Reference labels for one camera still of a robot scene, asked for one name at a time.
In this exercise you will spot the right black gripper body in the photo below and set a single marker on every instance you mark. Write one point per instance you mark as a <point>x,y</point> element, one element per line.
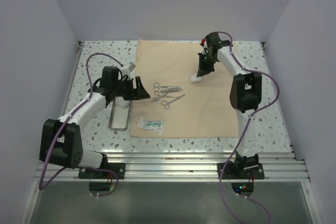
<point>212,59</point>

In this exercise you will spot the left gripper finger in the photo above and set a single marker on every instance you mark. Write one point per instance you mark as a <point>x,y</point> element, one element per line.
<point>129,96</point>
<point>141,93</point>

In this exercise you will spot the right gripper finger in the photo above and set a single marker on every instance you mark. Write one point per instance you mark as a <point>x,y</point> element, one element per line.
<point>209,67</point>
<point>202,65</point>

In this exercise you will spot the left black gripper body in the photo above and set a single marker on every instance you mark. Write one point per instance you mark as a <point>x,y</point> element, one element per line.
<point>124,88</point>

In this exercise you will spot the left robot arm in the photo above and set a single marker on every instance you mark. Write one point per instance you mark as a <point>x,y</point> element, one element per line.
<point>61,141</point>

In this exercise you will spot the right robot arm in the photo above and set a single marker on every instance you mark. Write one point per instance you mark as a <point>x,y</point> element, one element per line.
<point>244,97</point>

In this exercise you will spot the steel forceps with rings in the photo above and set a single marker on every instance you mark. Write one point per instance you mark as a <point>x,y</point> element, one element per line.
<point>156,93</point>

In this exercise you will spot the upper steel scissors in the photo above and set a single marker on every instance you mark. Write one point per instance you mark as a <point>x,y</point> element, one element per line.
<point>158,86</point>

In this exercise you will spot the steel scissors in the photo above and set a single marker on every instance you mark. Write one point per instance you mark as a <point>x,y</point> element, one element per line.
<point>166,104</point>
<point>158,86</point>

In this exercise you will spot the metal instrument tray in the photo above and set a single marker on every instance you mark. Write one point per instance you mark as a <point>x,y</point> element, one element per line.
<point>119,117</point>

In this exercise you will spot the white sterile packet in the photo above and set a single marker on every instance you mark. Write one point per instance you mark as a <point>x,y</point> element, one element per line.
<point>141,124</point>

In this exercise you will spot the lower steel scissors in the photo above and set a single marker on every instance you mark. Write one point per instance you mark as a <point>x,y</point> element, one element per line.
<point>166,104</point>

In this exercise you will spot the steel tweezers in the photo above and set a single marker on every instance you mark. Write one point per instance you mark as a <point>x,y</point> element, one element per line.
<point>171,90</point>

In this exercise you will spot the green labelled sterile packet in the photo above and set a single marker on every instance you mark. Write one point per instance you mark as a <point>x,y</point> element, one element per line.
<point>153,124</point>

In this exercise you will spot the beige cloth mat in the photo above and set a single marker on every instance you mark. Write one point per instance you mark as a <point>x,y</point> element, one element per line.
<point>203,110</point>

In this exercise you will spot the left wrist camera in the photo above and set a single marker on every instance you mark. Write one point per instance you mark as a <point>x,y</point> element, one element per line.
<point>128,68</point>

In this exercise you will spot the steel scalpel handle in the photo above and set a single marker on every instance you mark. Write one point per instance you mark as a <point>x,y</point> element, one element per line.
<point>159,97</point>

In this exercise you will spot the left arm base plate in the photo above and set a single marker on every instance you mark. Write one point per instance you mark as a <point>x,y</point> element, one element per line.
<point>110,171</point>

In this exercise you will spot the aluminium rail frame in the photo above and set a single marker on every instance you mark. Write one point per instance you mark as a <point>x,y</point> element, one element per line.
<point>175,180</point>

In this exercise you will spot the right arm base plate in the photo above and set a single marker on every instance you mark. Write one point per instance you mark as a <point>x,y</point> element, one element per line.
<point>232,172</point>

